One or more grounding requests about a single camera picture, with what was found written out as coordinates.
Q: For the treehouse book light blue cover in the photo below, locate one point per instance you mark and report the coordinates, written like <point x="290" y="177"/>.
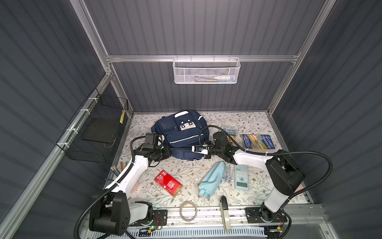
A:
<point x="232" y="133"/>

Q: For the red gold tin box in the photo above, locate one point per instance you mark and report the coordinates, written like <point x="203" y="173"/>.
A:
<point x="169" y="183"/>

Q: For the markers in white basket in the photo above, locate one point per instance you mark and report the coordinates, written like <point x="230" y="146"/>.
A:
<point x="216" y="79"/>

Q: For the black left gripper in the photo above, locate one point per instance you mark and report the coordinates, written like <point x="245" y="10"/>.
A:
<point x="162" y="152"/>

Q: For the black wire mesh basket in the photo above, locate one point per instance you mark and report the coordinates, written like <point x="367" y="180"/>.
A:
<point x="96" y="132"/>

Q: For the white wire mesh basket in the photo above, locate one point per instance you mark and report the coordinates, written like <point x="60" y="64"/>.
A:
<point x="185" y="67"/>

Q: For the light blue pencil case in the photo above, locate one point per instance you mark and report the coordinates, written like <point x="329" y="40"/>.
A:
<point x="212" y="180"/>

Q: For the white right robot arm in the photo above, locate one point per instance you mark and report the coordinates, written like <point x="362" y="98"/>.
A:
<point x="284" y="171"/>

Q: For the light blue calculator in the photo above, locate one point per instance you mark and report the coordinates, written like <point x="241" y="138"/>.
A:
<point x="241" y="181"/>

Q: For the floral table mat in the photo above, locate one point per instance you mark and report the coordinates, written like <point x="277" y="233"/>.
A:
<point x="191" y="173"/>

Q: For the yellow tag on black basket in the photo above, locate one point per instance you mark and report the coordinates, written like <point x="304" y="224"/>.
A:
<point x="122" y="117"/>

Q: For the black beige box cutter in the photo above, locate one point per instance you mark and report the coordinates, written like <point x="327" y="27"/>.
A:
<point x="225" y="213"/>

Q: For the treehouse book dark blue cover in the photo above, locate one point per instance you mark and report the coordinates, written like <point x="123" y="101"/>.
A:
<point x="257" y="141"/>

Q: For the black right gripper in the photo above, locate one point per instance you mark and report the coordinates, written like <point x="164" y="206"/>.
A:
<point x="209" y="151"/>

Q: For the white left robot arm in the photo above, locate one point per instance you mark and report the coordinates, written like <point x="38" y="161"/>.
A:
<point x="109" y="212"/>

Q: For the colored pencils in cup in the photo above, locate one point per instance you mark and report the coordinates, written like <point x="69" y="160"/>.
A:
<point x="117" y="168"/>

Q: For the clear tape roll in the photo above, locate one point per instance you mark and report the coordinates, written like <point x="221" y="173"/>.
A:
<point x="188" y="211"/>

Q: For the navy blue backpack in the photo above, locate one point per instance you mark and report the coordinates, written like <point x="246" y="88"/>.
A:
<point x="182" y="131"/>

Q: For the blue pens in clear pack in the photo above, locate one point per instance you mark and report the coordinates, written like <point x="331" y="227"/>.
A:
<point x="229" y="174"/>

